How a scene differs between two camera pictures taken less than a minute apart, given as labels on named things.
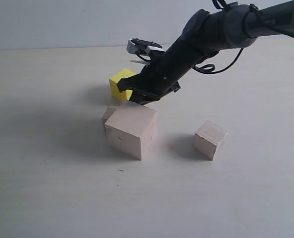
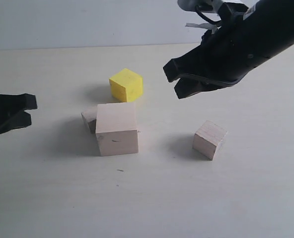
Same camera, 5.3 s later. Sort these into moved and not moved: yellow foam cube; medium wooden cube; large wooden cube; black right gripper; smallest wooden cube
Moved: black right gripper; smallest wooden cube; large wooden cube
Not moved: medium wooden cube; yellow foam cube
